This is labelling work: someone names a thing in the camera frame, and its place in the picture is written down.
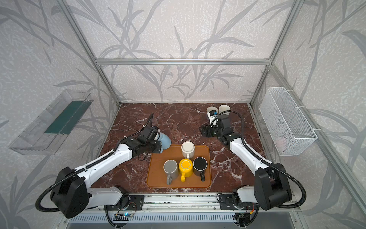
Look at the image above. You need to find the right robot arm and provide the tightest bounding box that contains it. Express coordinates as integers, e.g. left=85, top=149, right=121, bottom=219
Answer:
left=199, top=107, right=307, bottom=210

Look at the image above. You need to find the cream white mug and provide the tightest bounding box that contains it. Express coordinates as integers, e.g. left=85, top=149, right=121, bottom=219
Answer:
left=181, top=141, right=195, bottom=159

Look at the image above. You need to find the white faceted mug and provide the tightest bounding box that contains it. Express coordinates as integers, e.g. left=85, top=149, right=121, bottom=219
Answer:
left=218, top=105, right=231, bottom=115

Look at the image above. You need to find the yellow mug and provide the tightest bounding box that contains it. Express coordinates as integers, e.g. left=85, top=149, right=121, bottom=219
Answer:
left=179, top=158, right=193, bottom=182

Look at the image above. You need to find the pink object in basket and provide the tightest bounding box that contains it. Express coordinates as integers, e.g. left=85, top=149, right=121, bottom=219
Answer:
left=274, top=137, right=287, bottom=153

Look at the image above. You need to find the grey mug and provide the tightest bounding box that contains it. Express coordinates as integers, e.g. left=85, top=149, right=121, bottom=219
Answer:
left=163, top=159, right=179, bottom=185

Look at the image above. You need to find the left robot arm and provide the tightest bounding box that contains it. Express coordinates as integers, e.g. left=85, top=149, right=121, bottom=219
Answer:
left=35, top=115, right=171, bottom=219

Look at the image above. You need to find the purple mug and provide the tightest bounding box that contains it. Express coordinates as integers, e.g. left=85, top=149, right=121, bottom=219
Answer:
left=206, top=106, right=218, bottom=121

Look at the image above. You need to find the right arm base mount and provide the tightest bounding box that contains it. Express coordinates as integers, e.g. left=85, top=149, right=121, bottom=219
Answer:
left=216, top=193, right=256, bottom=210

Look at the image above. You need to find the green circuit board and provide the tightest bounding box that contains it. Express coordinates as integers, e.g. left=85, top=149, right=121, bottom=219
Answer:
left=114, top=212, right=135, bottom=221

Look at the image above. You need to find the white wire basket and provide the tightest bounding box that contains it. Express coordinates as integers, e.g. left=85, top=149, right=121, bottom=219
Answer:
left=260, top=87, right=317, bottom=156

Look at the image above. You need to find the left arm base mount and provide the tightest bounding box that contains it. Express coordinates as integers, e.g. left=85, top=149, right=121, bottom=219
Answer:
left=104, top=195, right=145, bottom=211

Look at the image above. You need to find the aluminium front rail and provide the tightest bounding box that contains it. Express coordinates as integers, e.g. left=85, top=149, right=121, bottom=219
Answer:
left=60, top=192, right=301, bottom=214

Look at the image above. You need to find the clear plastic wall bin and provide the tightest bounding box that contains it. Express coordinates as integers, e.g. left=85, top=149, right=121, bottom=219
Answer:
left=9, top=89, right=93, bottom=156

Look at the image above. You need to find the light blue mug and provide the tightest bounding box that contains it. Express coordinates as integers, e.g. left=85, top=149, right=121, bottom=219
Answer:
left=158, top=133, right=171, bottom=153

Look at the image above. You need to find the black mug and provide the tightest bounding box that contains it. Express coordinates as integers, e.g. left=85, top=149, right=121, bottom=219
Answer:
left=193, top=156, right=208, bottom=182

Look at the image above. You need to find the brown rectangular tray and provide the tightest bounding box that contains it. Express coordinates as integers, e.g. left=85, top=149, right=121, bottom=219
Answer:
left=145, top=144, right=213, bottom=189

